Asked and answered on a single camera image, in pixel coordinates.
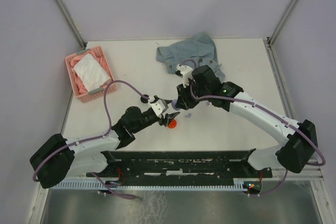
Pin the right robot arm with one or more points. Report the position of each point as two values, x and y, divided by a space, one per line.
296 141

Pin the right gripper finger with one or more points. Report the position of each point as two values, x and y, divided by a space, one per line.
179 95
185 105

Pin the left aluminium frame post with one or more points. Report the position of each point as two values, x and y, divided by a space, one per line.
71 23

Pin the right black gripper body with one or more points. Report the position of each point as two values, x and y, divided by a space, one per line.
188 94

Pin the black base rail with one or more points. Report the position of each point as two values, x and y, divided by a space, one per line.
185 168

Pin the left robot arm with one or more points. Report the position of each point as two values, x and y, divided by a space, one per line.
61 157

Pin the right aluminium frame post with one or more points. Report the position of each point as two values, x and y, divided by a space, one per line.
282 22

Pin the aluminium frame post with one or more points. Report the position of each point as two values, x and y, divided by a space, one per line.
71 23
282 22

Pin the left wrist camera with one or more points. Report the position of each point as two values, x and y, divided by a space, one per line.
158 105

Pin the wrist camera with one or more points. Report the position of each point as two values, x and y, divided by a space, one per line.
158 105
184 72

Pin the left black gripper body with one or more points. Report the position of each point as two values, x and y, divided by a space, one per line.
163 121

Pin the blue denim jacket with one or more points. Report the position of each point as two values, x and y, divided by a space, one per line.
198 50

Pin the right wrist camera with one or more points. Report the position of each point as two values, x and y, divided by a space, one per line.
184 72

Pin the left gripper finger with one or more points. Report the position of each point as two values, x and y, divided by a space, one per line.
167 122
171 116

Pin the purple earbud case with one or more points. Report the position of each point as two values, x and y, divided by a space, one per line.
174 106

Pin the white folded cloth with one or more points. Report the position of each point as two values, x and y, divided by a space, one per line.
90 72

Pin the pink plastic basket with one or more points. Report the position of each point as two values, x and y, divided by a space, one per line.
89 74

